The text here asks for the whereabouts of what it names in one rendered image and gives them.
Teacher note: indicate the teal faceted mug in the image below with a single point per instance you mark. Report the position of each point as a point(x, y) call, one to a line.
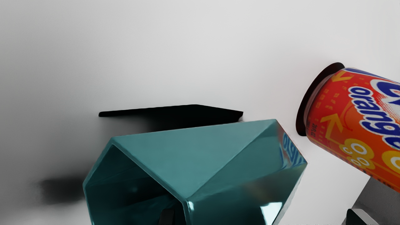
point(200, 162)

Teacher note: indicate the orange printed drink can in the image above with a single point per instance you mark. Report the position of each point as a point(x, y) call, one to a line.
point(359, 125)

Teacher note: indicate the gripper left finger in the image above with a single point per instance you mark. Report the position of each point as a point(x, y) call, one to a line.
point(167, 218)

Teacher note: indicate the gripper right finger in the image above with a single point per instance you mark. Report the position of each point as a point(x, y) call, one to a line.
point(357, 218)

